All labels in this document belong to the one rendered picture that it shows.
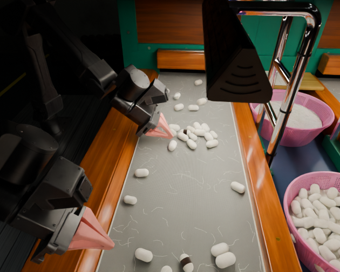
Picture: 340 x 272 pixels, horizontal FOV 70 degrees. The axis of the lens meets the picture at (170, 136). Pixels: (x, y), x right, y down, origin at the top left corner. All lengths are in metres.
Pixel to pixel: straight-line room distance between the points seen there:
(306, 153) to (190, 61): 0.56
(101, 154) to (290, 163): 0.56
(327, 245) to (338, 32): 0.87
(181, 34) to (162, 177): 0.67
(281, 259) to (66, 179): 0.38
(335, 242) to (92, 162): 0.56
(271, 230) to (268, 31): 0.82
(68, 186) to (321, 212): 0.52
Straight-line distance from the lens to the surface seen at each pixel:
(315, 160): 0.89
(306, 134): 0.86
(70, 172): 0.33
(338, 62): 1.20
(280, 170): 0.80
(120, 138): 0.71
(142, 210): 0.56
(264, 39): 1.14
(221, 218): 0.56
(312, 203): 0.67
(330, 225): 0.63
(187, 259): 0.49
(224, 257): 0.49
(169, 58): 1.06
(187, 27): 1.10
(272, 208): 0.57
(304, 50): 0.56
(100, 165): 0.64
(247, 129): 0.77
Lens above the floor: 1.19
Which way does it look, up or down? 37 degrees down
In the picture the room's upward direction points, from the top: straight up
